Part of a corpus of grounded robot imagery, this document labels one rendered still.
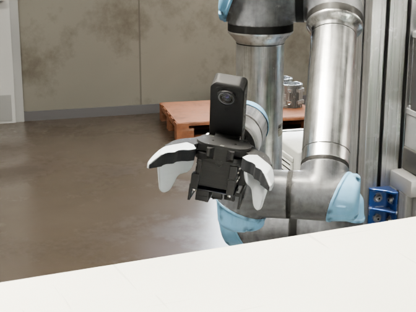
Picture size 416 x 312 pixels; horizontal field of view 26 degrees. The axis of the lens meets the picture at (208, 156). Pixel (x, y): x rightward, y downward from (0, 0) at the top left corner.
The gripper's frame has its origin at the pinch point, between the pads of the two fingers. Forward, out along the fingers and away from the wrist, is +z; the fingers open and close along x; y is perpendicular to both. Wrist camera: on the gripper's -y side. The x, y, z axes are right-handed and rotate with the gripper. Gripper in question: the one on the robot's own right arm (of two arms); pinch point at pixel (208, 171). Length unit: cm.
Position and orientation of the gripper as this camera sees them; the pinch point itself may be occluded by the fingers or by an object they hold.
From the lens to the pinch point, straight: 108.4
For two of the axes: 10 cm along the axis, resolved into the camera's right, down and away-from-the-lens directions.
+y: -1.3, 9.5, 2.9
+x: -9.8, -1.8, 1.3
